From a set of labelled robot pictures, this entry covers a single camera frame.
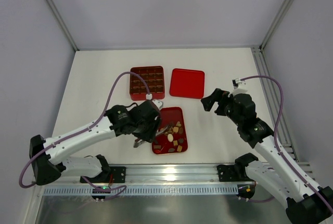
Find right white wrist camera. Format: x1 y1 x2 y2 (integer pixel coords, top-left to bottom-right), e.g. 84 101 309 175
230 78 248 96

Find white oval chocolate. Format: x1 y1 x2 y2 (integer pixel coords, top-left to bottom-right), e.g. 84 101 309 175
167 133 174 142

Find aluminium front rail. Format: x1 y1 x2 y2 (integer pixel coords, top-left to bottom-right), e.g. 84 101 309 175
33 163 317 184

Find right aluminium frame rails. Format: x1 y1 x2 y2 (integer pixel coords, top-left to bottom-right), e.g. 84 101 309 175
251 46 300 162

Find slotted cable duct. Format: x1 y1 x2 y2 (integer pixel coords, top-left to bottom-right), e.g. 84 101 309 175
43 184 238 196

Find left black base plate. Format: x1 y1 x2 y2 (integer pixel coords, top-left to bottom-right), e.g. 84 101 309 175
109 166 126 183

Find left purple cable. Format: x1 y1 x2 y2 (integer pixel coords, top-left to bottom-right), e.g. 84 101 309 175
18 71 152 189

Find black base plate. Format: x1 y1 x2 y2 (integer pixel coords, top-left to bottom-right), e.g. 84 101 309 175
109 166 126 183
216 164 238 182

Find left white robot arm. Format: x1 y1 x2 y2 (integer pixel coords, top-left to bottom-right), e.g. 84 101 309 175
29 99 163 185

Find red rectangular tray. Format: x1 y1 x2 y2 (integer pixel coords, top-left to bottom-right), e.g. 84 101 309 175
151 107 188 155

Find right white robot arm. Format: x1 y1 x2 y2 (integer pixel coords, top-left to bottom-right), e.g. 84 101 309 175
201 89 332 223

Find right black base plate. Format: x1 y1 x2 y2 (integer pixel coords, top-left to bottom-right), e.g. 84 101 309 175
216 164 238 182

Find red compartment chocolate box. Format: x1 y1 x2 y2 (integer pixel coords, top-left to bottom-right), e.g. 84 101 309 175
129 66 165 101

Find red box lid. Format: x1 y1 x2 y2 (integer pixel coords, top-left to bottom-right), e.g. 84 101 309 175
169 68 205 99

